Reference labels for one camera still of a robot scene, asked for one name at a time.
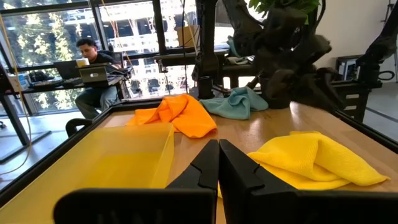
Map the black table frame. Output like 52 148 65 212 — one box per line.
0 98 398 208

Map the cardboard box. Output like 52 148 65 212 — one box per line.
175 25 200 48

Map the green potted plant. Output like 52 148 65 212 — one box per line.
248 0 322 25

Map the black upright post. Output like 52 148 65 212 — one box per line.
195 0 219 100

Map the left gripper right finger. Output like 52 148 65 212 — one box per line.
219 139 398 224

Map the orange microfiber towel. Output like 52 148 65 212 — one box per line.
126 94 218 139

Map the yellow microfiber towel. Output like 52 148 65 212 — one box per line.
217 130 391 199

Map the teal microfiber towel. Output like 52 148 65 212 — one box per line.
199 86 269 121

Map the person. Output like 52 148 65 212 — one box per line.
74 37 121 119

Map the black drawer cabinet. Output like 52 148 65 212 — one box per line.
331 80 371 123

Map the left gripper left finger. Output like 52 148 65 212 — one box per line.
53 139 220 224

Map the yellow plastic bin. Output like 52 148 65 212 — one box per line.
0 123 175 224

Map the black clamp mount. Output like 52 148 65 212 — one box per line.
65 118 93 138

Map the yellow hanging cable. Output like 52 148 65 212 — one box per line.
0 14 34 177

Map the silver laptop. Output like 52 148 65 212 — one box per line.
78 64 110 83

